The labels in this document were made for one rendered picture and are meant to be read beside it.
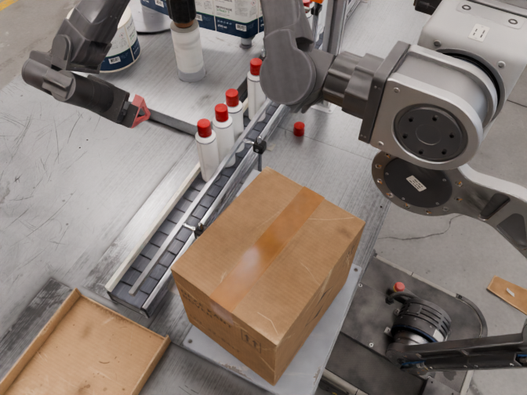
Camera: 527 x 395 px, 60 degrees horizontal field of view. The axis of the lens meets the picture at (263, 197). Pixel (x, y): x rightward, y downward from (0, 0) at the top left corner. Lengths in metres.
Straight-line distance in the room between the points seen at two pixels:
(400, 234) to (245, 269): 1.51
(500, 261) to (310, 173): 1.27
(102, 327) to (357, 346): 0.93
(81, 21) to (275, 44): 0.36
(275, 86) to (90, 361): 0.76
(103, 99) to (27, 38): 2.69
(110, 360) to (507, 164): 2.22
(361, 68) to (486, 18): 0.17
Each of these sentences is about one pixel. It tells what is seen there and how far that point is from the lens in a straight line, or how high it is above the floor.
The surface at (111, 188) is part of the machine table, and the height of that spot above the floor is 0.83.
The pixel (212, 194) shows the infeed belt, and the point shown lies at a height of 0.88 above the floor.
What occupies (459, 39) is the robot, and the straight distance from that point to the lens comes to 0.65.
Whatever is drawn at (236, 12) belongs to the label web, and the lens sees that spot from 1.61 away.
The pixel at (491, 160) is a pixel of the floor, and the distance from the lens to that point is 2.74.
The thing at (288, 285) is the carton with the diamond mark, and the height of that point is 1.12.
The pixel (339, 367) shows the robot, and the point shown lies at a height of 0.24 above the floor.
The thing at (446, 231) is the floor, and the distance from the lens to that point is 2.36.
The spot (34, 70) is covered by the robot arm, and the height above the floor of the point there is 1.33.
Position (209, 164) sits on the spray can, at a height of 0.96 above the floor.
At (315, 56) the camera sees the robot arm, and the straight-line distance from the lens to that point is 0.65.
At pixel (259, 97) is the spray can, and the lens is 1.33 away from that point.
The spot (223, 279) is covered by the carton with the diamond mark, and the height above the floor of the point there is 1.12.
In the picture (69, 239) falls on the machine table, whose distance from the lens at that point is 1.31.
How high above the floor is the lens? 1.87
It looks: 54 degrees down
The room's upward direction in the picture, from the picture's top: straight up
